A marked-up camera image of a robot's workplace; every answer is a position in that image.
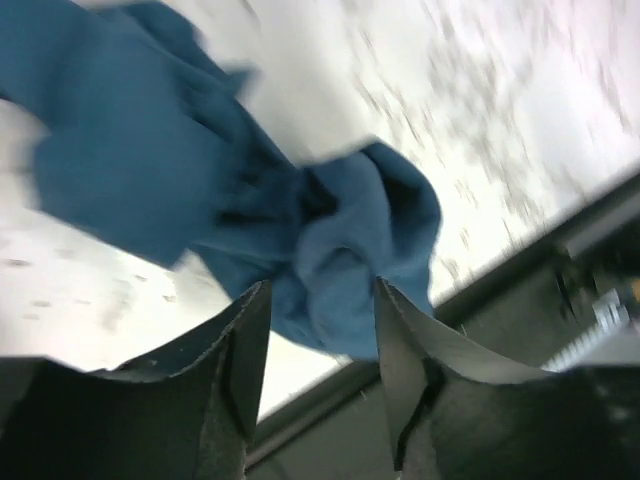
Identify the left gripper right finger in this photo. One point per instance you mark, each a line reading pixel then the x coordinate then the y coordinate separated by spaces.
pixel 458 410

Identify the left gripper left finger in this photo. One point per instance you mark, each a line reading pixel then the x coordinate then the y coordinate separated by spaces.
pixel 185 410

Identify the blue t shirt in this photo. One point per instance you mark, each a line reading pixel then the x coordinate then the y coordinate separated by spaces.
pixel 149 150

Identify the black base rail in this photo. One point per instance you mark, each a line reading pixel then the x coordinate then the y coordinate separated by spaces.
pixel 526 308

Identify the white cable duct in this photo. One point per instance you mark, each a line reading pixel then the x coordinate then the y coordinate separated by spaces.
pixel 613 340

